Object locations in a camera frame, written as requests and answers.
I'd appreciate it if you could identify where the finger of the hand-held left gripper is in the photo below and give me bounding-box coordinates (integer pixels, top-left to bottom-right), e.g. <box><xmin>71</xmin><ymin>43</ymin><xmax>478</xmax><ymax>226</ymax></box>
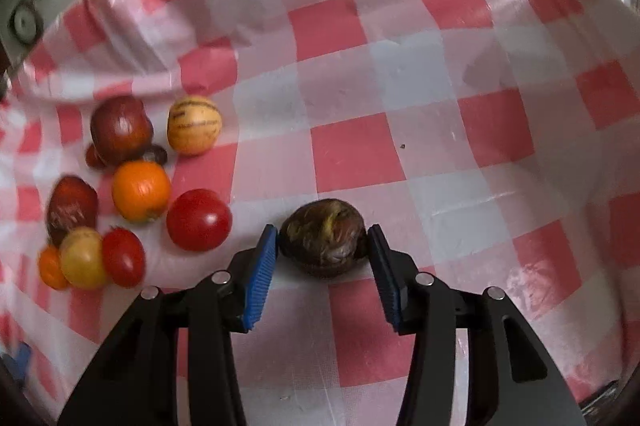
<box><xmin>0</xmin><ymin>341</ymin><xmax>34</xmax><ymax>391</ymax></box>

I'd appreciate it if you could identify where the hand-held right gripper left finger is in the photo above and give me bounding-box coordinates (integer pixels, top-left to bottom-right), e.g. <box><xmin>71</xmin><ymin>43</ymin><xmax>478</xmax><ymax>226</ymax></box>
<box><xmin>57</xmin><ymin>224</ymin><xmax>279</xmax><ymax>426</ymax></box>

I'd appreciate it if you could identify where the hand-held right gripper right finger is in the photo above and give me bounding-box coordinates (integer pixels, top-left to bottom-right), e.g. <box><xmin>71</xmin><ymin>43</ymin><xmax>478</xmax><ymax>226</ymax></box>
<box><xmin>367</xmin><ymin>224</ymin><xmax>586</xmax><ymax>426</ymax></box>

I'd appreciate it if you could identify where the brown wrinkled passion fruit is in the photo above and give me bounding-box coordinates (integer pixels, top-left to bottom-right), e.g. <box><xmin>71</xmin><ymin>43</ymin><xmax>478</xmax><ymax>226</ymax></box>
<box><xmin>277</xmin><ymin>199</ymin><xmax>370</xmax><ymax>279</ymax></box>

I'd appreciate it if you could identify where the large orange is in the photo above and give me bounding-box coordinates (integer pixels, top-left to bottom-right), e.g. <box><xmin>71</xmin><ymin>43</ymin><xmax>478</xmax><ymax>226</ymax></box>
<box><xmin>111</xmin><ymin>160</ymin><xmax>172</xmax><ymax>223</ymax></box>

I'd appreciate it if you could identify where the dark red apple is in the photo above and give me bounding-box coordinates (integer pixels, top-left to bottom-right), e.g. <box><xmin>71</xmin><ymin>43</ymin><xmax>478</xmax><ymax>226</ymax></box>
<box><xmin>90</xmin><ymin>95</ymin><xmax>154</xmax><ymax>166</ymax></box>
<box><xmin>46</xmin><ymin>175</ymin><xmax>99</xmax><ymax>248</ymax></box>

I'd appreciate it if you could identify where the large red tomato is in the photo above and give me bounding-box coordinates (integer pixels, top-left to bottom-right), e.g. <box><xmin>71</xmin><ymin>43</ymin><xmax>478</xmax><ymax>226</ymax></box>
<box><xmin>166</xmin><ymin>188</ymin><xmax>233</xmax><ymax>252</ymax></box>

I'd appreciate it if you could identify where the small orange kumquat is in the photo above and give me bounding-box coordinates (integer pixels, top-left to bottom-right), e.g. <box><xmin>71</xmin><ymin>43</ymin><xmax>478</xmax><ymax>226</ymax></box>
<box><xmin>38</xmin><ymin>245</ymin><xmax>70</xmax><ymax>291</ymax></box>

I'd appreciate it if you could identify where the yellow tomato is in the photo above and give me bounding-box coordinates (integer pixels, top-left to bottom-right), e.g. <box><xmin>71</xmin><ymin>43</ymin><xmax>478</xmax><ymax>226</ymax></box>
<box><xmin>60</xmin><ymin>226</ymin><xmax>109</xmax><ymax>290</ymax></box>

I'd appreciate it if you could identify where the oval red tomato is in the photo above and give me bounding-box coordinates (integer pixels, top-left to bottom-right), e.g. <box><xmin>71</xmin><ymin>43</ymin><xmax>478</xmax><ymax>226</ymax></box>
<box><xmin>101</xmin><ymin>227</ymin><xmax>146</xmax><ymax>288</ymax></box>

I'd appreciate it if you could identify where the dark brown date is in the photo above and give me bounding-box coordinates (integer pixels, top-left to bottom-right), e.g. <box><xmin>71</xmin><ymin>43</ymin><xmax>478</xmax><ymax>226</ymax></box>
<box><xmin>137</xmin><ymin>144</ymin><xmax>168</xmax><ymax>165</ymax></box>

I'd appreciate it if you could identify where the yellow striped pepino melon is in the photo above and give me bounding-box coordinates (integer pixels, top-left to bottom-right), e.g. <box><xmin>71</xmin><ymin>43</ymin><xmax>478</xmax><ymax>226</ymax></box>
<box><xmin>167</xmin><ymin>96</ymin><xmax>223</xmax><ymax>156</ymax></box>

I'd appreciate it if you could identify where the red white checked tablecloth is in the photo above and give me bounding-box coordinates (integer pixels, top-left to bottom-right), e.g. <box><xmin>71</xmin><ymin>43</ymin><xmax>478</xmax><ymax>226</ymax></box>
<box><xmin>0</xmin><ymin>0</ymin><xmax>640</xmax><ymax>422</ymax></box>

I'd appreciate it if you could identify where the small red cherry tomato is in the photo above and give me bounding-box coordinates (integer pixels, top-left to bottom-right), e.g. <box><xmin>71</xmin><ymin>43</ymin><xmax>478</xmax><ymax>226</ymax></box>
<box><xmin>84</xmin><ymin>143</ymin><xmax>107</xmax><ymax>170</ymax></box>

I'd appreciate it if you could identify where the round grey fitting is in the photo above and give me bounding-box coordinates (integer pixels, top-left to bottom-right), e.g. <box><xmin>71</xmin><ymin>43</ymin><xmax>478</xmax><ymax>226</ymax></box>
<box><xmin>9</xmin><ymin>1</ymin><xmax>41</xmax><ymax>44</ymax></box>

